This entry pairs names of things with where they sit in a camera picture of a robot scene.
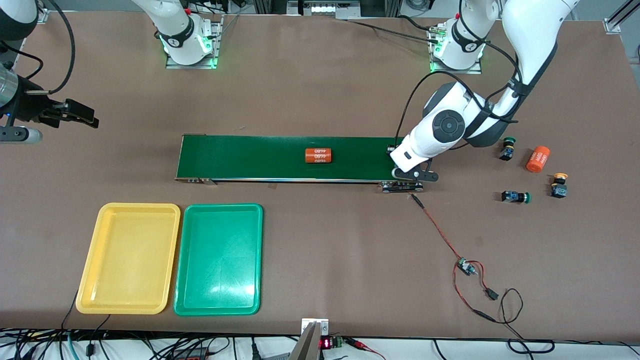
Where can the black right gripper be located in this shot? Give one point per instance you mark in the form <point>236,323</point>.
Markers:
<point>27,108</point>

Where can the orange cylinder white print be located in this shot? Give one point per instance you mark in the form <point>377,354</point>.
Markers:
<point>318,156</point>
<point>538,159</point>

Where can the green push button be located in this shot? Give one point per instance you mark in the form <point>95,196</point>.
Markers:
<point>515,197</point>
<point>507,150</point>

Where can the yellow push button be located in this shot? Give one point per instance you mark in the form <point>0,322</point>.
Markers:
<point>559,190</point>

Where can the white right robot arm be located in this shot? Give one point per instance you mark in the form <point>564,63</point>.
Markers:
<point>170,15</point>

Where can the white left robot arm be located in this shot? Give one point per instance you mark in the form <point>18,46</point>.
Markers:
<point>417,145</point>

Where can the small green circuit board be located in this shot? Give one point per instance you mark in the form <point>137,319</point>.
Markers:
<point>466,267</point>

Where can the green conveyor belt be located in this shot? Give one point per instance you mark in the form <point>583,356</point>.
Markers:
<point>250,157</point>

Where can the yellow plastic tray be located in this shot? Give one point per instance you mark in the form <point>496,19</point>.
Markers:
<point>129,260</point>

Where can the silver metal device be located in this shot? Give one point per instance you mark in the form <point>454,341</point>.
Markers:
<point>320,7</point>

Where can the red clip lead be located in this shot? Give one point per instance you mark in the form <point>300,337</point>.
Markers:
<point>357,343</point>

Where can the red digit display module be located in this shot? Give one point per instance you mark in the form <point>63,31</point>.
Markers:
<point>326,343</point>

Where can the green plastic tray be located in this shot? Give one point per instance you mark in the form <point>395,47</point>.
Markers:
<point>218,260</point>

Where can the gray metal stand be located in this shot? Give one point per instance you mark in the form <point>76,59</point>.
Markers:
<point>305,347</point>

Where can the red black plug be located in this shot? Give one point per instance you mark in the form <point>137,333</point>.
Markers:
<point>192,356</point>

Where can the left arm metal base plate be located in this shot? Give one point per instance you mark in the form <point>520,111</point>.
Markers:
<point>457,71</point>

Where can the aluminum frame post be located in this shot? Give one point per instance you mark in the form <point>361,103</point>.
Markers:
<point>258,6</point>
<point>393,7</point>

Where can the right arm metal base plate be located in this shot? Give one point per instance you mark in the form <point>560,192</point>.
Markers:
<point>218,45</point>

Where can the silver metal bracket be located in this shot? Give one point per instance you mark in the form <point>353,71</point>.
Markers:
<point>306,324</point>

